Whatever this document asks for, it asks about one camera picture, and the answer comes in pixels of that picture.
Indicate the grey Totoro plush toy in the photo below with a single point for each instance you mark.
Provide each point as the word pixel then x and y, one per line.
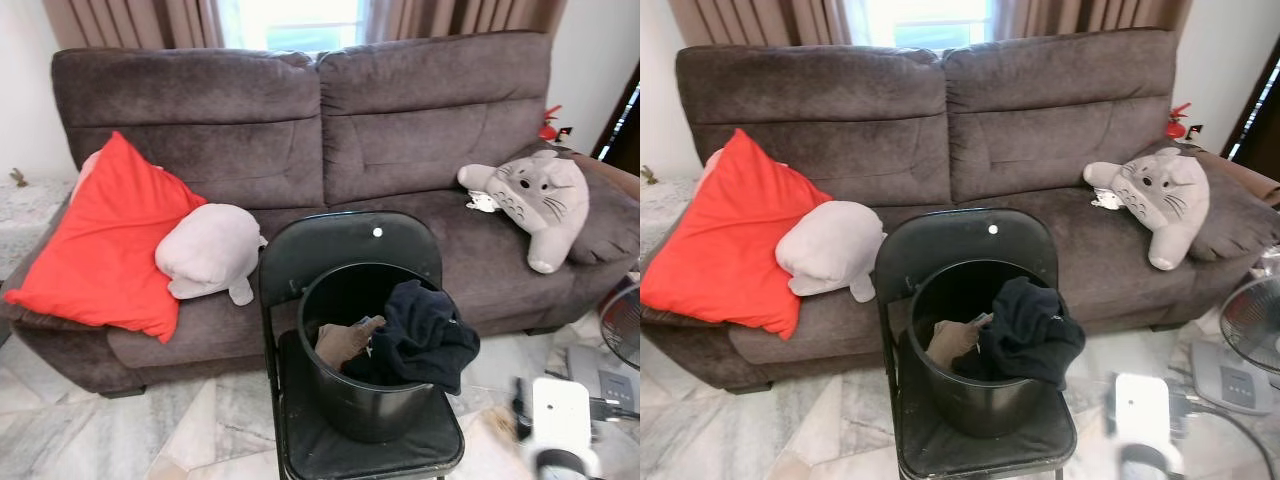
pixel 540 200
pixel 1160 195

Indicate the navy blue garment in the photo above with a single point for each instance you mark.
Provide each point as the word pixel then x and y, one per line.
pixel 1030 335
pixel 420 340

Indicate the grey standing fan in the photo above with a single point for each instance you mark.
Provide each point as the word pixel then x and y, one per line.
pixel 1235 385
pixel 612 385

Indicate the black plastic bucket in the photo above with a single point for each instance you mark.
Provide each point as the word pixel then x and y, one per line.
pixel 360 400
pixel 975 395

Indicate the red fire extinguisher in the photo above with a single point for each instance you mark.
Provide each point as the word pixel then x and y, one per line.
pixel 1176 125
pixel 548 128

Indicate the lace covered side table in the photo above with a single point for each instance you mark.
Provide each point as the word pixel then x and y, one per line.
pixel 660 200
pixel 25 210

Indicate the brown fabric sofa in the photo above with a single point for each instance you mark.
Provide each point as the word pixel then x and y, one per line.
pixel 400 130
pixel 1040 130

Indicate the bright window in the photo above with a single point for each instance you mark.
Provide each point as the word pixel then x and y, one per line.
pixel 295 20
pixel 920 18

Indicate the brown window curtain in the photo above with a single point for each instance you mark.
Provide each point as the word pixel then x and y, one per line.
pixel 460 15
pixel 1090 15
pixel 130 20
pixel 760 18

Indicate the light grey plush pillow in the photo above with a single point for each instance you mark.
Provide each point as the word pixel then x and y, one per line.
pixel 210 250
pixel 830 250

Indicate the red square pillow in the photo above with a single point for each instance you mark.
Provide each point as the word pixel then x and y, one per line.
pixel 730 250
pixel 100 250

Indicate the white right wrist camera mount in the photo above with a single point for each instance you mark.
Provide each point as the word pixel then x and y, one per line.
pixel 1142 410
pixel 560 420

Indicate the brown cloth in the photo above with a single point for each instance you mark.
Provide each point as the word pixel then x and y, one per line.
pixel 955 342
pixel 345 345

